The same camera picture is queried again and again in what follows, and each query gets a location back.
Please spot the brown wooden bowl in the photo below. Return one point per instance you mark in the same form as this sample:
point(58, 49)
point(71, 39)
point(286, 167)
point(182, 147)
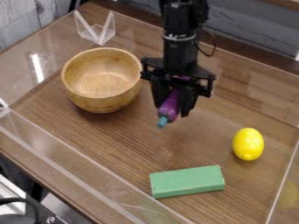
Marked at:
point(102, 79)

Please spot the clear acrylic tray wall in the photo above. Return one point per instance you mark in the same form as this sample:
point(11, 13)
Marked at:
point(87, 185)

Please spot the green rectangular block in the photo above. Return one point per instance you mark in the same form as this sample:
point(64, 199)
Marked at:
point(187, 181)

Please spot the clear acrylic corner bracket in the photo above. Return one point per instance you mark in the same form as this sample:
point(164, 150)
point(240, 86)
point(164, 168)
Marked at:
point(99, 34)

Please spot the yellow toy lemon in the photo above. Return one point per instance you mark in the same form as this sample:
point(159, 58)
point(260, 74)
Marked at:
point(248, 144)

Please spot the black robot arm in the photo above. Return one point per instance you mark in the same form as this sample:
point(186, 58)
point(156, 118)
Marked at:
point(184, 17)

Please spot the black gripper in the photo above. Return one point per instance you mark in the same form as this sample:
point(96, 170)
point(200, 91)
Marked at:
point(195, 82)

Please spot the purple toy eggplant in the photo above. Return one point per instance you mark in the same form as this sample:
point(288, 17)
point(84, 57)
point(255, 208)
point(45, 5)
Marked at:
point(168, 109)

